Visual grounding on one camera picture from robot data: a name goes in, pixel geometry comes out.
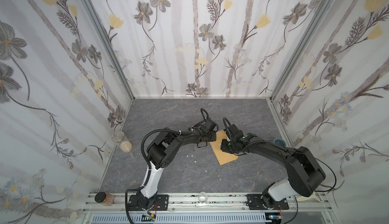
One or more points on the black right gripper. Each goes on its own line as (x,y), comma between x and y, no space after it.
(228,145)

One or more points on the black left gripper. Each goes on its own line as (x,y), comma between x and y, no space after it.
(209,134)

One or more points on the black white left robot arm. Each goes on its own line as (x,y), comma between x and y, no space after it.
(159,148)

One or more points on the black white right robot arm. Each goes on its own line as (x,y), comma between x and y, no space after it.
(304,173)

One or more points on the teal ceramic cup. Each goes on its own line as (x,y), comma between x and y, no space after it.
(279,142)

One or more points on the clear glass dome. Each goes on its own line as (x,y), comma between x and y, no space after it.
(203,197)

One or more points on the beige round ball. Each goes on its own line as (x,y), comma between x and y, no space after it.
(126,147)

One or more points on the clear glass jar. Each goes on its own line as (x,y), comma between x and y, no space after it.
(118,138)

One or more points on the cream plastic peeler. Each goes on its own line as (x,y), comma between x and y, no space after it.
(312,197)

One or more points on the brown jar black lid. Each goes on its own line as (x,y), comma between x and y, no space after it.
(104,198)

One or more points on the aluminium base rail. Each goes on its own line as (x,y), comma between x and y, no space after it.
(217,202)

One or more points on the white vented cable duct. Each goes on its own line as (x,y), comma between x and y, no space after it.
(183,218)

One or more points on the aluminium corner frame post right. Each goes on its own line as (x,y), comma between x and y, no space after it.
(308,34)

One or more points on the aluminium corner frame post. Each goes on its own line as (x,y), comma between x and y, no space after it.
(308,34)
(104,39)

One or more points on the aluminium corner frame post left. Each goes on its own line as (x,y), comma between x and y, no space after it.
(104,39)

